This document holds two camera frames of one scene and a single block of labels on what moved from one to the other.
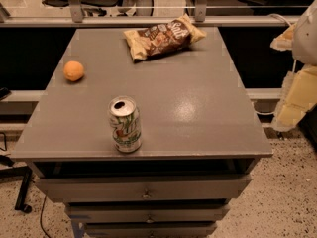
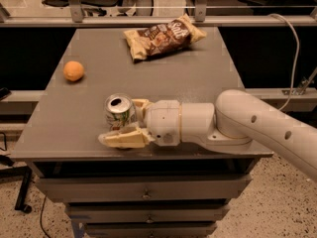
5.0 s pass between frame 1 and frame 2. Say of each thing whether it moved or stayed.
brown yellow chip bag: stayed
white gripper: moved
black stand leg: stayed
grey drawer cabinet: stayed
